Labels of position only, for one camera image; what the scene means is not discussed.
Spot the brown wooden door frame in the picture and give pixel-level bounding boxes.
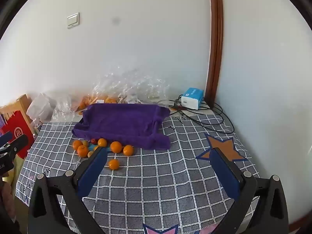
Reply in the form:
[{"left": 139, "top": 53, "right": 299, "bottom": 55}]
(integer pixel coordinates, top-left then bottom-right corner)
[{"left": 205, "top": 0, "right": 225, "bottom": 103}]

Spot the small clear plastic bag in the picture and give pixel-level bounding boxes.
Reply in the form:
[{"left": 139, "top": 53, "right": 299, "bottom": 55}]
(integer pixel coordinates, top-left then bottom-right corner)
[{"left": 51, "top": 95, "right": 84, "bottom": 122}]

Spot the black power cable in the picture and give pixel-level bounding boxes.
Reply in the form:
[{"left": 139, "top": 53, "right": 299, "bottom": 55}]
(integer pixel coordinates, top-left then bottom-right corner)
[{"left": 156, "top": 97, "right": 236, "bottom": 134}]

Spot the large clear plastic bag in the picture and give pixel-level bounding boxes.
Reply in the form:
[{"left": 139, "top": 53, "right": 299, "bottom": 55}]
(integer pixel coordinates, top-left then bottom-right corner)
[{"left": 90, "top": 66, "right": 171, "bottom": 108}]

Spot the pale yellow bag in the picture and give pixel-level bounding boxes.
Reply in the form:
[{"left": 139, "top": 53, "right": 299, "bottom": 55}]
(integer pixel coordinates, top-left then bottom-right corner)
[{"left": 7, "top": 155, "right": 26, "bottom": 193}]

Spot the red paper bag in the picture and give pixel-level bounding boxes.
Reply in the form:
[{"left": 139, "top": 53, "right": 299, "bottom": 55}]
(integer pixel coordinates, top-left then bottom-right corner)
[{"left": 0, "top": 110, "right": 35, "bottom": 159}]

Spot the pile of bagged tangerines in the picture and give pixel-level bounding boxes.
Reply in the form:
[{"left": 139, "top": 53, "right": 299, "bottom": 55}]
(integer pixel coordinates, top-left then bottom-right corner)
[{"left": 78, "top": 95, "right": 119, "bottom": 110}]

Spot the blue and white tissue pack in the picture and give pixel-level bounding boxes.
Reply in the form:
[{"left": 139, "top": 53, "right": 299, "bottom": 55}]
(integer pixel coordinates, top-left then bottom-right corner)
[{"left": 181, "top": 87, "right": 205, "bottom": 110}]

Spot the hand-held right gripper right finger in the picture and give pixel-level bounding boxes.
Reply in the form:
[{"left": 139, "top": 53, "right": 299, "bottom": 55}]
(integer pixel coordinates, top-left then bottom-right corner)
[{"left": 210, "top": 147, "right": 289, "bottom": 234}]

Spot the purple towel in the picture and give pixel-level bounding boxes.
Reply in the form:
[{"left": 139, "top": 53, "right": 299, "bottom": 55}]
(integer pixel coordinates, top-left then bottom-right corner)
[{"left": 71, "top": 104, "right": 171, "bottom": 150}]

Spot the grey checked tablecloth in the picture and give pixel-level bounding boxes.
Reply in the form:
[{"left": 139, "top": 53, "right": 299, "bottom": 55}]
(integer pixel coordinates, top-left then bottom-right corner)
[{"left": 15, "top": 113, "right": 260, "bottom": 234}]

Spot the white light switch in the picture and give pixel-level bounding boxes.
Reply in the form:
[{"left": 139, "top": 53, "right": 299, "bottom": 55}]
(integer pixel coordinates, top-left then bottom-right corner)
[{"left": 66, "top": 12, "right": 80, "bottom": 29}]

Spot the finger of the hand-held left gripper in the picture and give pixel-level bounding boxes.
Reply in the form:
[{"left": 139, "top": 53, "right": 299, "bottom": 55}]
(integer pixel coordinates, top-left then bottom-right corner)
[
  {"left": 0, "top": 131, "right": 13, "bottom": 145},
  {"left": 0, "top": 134, "right": 29, "bottom": 160}
]

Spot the white plastic bag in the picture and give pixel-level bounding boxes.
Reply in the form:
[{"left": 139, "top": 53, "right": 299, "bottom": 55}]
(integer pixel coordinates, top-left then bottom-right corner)
[{"left": 26, "top": 93, "right": 58, "bottom": 122}]

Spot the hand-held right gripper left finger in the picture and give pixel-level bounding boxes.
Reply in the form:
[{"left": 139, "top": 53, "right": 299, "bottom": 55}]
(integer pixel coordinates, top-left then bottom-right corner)
[{"left": 28, "top": 147, "right": 108, "bottom": 234}]

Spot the wooden board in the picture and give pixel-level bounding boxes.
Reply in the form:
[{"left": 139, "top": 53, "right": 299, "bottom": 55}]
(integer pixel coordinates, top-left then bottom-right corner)
[{"left": 0, "top": 94, "right": 33, "bottom": 125}]

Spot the orange tangerine with stem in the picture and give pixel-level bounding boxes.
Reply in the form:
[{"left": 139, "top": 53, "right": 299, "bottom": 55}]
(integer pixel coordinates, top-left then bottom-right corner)
[{"left": 77, "top": 145, "right": 89, "bottom": 158}]

